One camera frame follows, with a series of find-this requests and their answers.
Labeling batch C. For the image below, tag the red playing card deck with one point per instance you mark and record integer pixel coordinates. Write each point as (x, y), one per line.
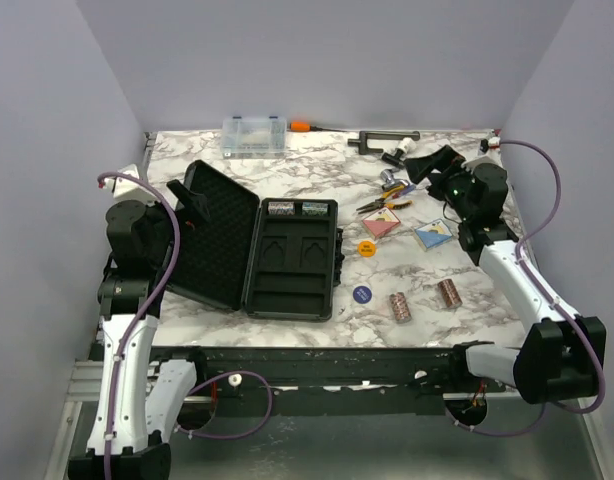
(381, 222)

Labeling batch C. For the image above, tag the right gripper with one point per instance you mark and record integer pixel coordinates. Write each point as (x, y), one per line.
(422, 167)

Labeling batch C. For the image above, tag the blue playing card deck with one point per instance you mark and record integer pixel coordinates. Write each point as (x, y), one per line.
(433, 234)

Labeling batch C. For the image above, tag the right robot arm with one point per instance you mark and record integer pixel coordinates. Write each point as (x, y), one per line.
(562, 355)

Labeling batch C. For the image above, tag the aluminium extrusion frame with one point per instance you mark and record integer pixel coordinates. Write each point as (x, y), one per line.
(77, 417)

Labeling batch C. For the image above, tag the black foam-lined poker case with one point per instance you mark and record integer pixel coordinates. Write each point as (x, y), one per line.
(271, 267)

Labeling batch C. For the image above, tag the black white cylinder tool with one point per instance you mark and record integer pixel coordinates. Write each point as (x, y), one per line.
(396, 158)

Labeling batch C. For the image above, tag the chrome metal fitting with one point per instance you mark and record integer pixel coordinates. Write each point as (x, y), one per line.
(390, 181)

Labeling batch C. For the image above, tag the yellow handled needle-nose pliers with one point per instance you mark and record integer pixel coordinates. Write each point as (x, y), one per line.
(387, 200)

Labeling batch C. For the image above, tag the orange handled screwdriver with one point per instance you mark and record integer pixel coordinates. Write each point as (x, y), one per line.
(304, 127)

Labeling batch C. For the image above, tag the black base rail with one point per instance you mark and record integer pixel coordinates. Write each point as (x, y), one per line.
(296, 381)

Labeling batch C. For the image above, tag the orange black poker chip stack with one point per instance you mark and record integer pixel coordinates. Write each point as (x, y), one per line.
(449, 294)

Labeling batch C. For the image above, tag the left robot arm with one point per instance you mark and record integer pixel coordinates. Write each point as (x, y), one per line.
(134, 422)

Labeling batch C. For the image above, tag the orange big blind button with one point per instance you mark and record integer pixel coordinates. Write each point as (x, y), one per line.
(366, 248)

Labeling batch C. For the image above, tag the clear plastic organizer box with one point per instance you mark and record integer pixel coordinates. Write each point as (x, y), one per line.
(253, 137)

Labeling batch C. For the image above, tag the blue chip stack in case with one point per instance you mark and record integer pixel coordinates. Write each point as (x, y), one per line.
(281, 208)

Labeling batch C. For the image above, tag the blue small blind button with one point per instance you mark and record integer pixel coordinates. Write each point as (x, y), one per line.
(362, 294)

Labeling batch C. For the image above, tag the peach blue poker chip stack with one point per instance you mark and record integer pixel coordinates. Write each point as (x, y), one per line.
(399, 307)

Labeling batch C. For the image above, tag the green chip stack in case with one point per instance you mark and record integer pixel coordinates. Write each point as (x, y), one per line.
(315, 209)

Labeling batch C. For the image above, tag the black metal clamp tool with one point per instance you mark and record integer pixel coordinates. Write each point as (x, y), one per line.
(361, 143)

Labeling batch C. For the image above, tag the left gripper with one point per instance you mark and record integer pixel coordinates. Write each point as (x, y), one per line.
(195, 203)

